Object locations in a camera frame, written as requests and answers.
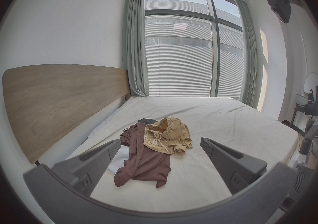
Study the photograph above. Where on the bed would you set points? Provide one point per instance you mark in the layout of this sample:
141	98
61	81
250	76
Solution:
223	123

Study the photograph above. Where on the tan shorts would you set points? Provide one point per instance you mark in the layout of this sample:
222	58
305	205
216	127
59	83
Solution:
178	133

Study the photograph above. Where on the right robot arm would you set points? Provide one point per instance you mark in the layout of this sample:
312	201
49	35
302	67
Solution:
311	131

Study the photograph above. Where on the grey dressing table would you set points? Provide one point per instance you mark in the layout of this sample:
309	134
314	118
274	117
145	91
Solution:
300	98

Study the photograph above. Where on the round mirror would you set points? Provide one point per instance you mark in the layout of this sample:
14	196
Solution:
311	82

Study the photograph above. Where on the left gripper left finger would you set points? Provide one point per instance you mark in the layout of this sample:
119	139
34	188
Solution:
82	168

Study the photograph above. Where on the black garment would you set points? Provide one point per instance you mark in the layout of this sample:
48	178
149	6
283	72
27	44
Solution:
147	120

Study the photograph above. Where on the white garment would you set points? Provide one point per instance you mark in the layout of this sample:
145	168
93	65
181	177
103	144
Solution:
120	159

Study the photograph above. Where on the window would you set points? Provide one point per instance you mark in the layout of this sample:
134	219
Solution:
178	69

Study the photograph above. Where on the brown garment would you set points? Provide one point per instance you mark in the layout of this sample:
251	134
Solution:
146	166

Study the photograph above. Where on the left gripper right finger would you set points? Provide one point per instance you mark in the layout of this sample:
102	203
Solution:
236	166

